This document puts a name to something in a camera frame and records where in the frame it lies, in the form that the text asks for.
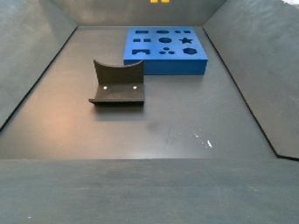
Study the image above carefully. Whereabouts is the yellow double-square object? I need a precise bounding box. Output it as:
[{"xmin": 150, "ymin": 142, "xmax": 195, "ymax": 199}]
[{"xmin": 149, "ymin": 0, "xmax": 172, "ymax": 4}]

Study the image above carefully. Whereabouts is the blue shape-sorter block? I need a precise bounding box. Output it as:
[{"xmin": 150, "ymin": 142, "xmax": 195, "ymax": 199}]
[{"xmin": 122, "ymin": 27, "xmax": 208, "ymax": 75}]

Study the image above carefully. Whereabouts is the black curved holder bracket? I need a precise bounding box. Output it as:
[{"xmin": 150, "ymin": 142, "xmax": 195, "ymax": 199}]
[{"xmin": 88, "ymin": 60, "xmax": 145, "ymax": 105}]

